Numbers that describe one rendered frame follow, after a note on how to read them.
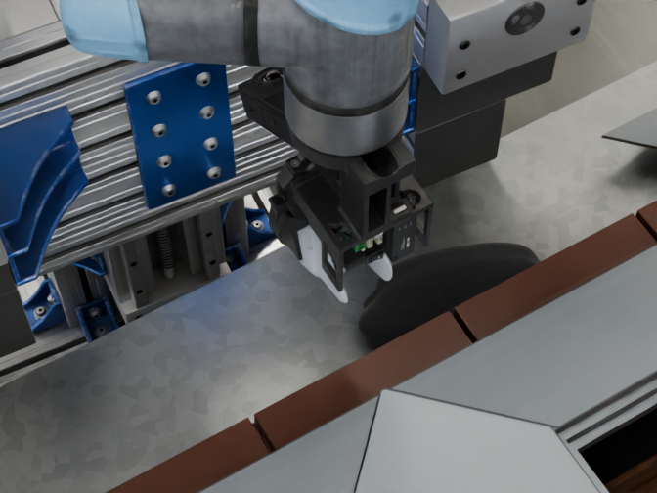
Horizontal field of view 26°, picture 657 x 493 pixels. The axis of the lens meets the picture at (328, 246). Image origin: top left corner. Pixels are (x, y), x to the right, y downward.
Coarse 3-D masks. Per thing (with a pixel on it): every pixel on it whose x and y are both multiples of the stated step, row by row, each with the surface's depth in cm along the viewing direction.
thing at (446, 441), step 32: (416, 416) 104; (448, 416) 104; (480, 416) 104; (384, 448) 103; (416, 448) 103; (448, 448) 103; (480, 448) 103; (512, 448) 103; (384, 480) 101; (416, 480) 101; (448, 480) 101
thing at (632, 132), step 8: (648, 112) 135; (656, 112) 135; (632, 120) 135; (640, 120) 135; (648, 120) 135; (656, 120) 135; (616, 128) 134; (624, 128) 134; (632, 128) 134; (640, 128) 134; (648, 128) 134; (656, 128) 134; (608, 136) 134; (616, 136) 134; (624, 136) 134; (632, 136) 134; (640, 136) 134; (648, 136) 134; (656, 136) 134; (640, 144) 134; (648, 144) 134; (656, 144) 134
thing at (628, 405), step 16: (640, 384) 106; (656, 384) 107; (608, 400) 105; (624, 400) 106; (640, 400) 107; (656, 400) 108; (592, 416) 106; (608, 416) 106; (624, 416) 107; (640, 416) 108; (560, 432) 105; (576, 432) 105; (592, 432) 106; (608, 432) 106; (576, 448) 105; (592, 480) 103
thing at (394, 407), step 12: (384, 396) 105; (396, 396) 105; (408, 396) 105; (420, 396) 105; (384, 408) 104; (396, 408) 104; (408, 408) 104; (420, 408) 104; (384, 420) 104; (396, 420) 104; (372, 432) 103
